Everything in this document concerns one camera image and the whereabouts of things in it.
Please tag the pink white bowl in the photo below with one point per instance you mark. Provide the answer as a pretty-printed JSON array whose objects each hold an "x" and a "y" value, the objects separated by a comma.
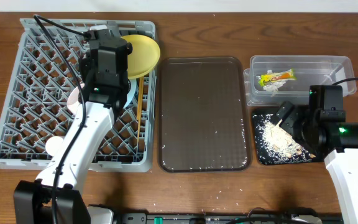
[{"x": 73, "y": 101}]

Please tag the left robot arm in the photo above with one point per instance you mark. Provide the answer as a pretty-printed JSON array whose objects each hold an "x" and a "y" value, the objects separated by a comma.
[{"x": 55, "y": 195}]

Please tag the dark brown serving tray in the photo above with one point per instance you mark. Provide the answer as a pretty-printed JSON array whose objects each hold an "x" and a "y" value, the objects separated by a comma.
[{"x": 203, "y": 117}]

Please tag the spilled rice food waste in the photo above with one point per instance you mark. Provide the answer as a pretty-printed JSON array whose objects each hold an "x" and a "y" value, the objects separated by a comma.
[{"x": 278, "y": 141}]

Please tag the black waste tray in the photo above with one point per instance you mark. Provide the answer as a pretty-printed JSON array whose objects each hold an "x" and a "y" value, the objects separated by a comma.
[{"x": 272, "y": 110}]

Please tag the grey plastic dish rack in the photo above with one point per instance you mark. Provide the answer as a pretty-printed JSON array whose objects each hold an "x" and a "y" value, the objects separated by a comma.
[{"x": 35, "y": 107}]

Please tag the yellow round plate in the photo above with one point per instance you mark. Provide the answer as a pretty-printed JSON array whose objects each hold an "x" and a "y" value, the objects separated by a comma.
[{"x": 144, "y": 57}]

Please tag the light blue bowl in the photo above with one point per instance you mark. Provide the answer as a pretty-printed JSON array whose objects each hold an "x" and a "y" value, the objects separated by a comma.
[{"x": 131, "y": 93}]

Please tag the green orange snack wrapper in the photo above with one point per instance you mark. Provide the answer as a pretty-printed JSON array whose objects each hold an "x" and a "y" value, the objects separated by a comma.
[{"x": 267, "y": 79}]

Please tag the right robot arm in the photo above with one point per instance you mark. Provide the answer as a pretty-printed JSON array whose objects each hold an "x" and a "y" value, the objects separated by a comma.
[{"x": 322, "y": 130}]

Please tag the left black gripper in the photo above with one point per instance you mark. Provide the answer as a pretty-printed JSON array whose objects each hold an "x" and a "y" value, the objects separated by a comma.
[{"x": 105, "y": 42}]

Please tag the clear plastic waste bin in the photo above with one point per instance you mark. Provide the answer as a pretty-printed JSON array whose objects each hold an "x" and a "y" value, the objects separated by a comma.
[{"x": 308, "y": 69}]

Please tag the white cup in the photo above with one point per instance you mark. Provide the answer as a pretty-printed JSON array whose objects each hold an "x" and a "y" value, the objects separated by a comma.
[{"x": 53, "y": 145}]

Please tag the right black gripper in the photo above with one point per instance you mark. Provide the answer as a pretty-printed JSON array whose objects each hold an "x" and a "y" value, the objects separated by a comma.
[{"x": 291, "y": 119}]

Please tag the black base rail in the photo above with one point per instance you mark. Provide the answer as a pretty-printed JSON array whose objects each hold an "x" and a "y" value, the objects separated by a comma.
[{"x": 256, "y": 215}]

